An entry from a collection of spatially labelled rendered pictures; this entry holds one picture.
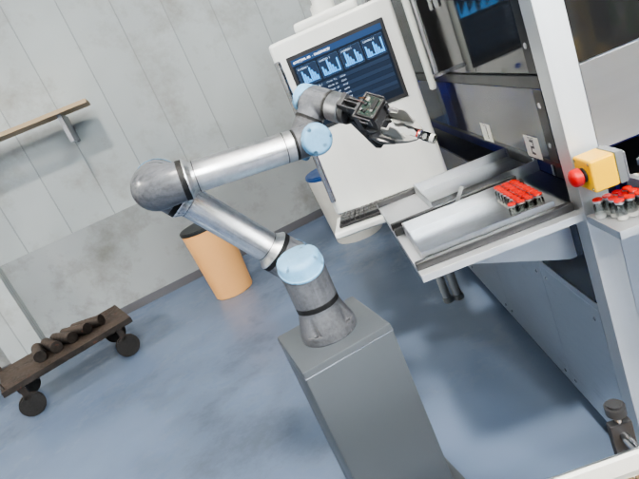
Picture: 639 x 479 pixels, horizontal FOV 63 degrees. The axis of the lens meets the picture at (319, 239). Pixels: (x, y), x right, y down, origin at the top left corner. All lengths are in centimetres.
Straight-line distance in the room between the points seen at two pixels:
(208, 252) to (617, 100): 336
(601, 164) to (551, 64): 24
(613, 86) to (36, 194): 462
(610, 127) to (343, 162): 117
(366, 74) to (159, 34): 326
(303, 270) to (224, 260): 298
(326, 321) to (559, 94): 74
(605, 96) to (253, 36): 428
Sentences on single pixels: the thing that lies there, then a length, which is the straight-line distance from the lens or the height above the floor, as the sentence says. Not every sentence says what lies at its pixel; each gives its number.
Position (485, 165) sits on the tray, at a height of 88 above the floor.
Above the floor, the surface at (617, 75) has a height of 116.
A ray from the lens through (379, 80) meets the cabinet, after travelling 217.
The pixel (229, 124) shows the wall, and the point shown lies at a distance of 517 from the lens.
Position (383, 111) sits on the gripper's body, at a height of 126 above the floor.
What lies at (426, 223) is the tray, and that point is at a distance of 157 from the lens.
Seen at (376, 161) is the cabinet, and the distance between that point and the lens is 222.
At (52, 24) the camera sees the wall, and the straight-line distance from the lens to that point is 522.
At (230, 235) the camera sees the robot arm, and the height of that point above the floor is 111.
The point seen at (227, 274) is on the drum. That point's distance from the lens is 427.
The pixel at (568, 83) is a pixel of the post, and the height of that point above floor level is 118.
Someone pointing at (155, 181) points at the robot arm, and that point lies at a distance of 124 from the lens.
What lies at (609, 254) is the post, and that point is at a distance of 142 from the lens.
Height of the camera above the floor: 143
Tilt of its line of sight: 17 degrees down
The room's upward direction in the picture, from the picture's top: 23 degrees counter-clockwise
